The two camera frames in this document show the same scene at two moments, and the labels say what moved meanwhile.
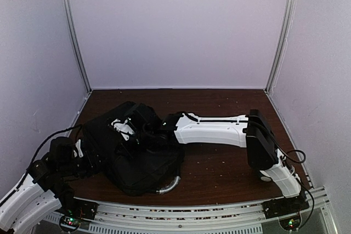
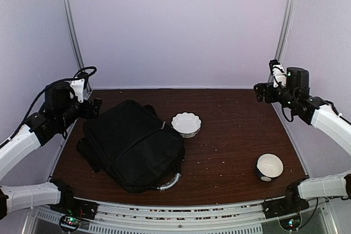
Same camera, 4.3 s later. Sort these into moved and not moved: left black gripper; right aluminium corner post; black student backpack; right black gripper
Moved: right black gripper; left black gripper
Not moved: right aluminium corner post; black student backpack
